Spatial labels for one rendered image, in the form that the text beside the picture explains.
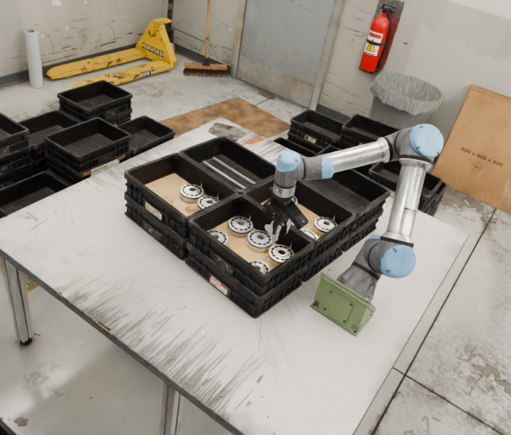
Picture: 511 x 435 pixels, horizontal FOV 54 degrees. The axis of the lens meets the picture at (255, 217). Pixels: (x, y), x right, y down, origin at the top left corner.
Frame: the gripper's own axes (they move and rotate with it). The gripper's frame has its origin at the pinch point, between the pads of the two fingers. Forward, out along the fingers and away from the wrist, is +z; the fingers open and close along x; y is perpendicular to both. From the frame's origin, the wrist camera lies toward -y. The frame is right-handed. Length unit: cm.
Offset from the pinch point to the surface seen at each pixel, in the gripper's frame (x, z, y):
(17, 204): 33, 67, 157
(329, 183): -64, 20, 20
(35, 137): -4, 59, 201
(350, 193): -66, 20, 9
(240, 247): 5.4, 12.6, 14.4
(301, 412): 37, 22, -44
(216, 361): 43.2, 21.7, -11.7
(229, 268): 18.9, 9.4, 7.4
